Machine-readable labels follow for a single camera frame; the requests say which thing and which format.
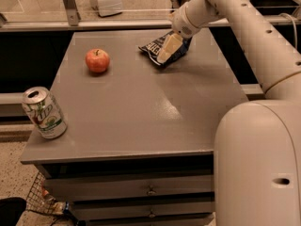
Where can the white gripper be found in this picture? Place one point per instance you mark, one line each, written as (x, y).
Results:
(183, 24)

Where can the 7up soda can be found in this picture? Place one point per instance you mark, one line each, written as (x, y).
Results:
(43, 110)

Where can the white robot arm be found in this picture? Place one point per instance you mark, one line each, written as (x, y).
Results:
(257, 146)

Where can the wire basket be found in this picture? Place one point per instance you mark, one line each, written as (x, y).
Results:
(40, 201)

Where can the blue chip bag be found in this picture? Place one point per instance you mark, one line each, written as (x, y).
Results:
(152, 49)

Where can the red apple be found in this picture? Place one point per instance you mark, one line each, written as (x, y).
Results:
(97, 60)

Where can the metal railing frame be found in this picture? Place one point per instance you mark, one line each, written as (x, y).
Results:
(50, 15)

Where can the grey drawer cabinet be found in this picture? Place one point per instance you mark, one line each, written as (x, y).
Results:
(135, 126)

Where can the black object on floor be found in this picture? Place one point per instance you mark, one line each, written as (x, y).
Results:
(11, 210)

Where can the top drawer knob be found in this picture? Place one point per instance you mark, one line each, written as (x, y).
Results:
(151, 191)

